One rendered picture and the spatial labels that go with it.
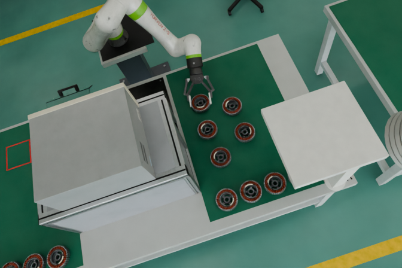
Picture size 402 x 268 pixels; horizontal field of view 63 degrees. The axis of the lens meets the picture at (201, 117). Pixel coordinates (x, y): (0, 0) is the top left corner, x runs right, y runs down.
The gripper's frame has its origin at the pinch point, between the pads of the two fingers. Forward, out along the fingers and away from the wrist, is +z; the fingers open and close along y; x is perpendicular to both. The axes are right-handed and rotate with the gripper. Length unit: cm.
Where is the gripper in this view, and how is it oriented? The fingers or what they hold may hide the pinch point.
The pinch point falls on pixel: (200, 102)
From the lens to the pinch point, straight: 193.6
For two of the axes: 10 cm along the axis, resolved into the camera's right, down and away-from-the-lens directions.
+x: -0.9, 0.9, -9.9
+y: -9.8, 1.4, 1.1
